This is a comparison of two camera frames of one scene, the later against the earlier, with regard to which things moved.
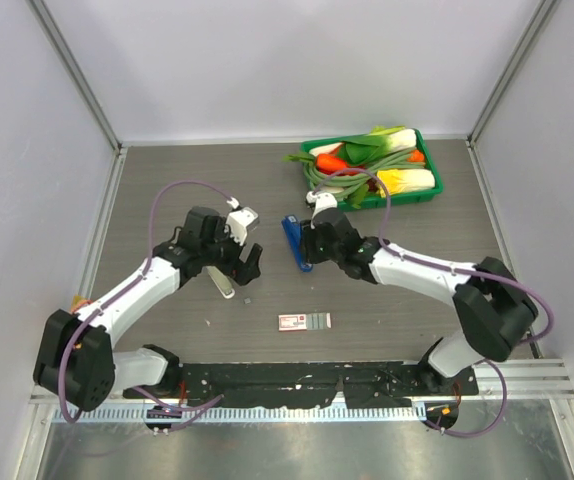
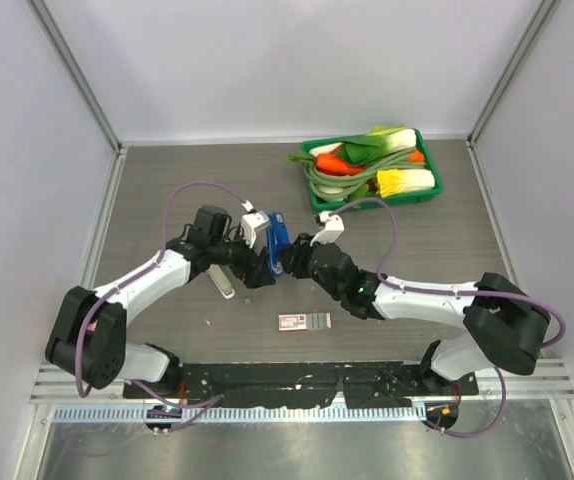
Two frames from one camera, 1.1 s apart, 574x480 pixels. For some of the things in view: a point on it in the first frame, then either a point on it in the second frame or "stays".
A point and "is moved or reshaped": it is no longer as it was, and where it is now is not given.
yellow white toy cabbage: [403, 179] stays
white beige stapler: [222, 282] stays
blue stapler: [294, 232] is moved or reshaped
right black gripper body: [314, 250] -> [302, 265]
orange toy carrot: [330, 164] stays
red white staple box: [304, 322] stays
